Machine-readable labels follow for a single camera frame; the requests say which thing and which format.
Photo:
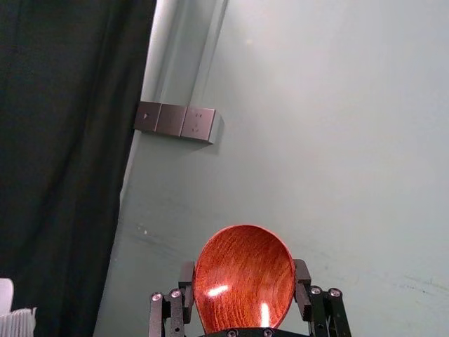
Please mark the grey wall socket box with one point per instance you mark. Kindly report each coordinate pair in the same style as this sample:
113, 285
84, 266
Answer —
175, 121

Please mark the white box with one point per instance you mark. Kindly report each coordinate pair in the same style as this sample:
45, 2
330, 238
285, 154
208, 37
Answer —
5, 295

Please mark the dark curtain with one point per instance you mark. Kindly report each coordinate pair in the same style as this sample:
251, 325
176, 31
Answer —
63, 158

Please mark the red-brown wooden spoon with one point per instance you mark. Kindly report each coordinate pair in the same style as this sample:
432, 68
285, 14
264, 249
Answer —
242, 274

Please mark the white pleated object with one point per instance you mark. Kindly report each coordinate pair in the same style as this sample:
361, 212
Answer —
17, 323

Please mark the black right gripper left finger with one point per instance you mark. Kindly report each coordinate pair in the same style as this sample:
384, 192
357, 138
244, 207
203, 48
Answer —
175, 309

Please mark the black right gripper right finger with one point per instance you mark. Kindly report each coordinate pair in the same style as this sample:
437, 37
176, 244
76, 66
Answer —
324, 312

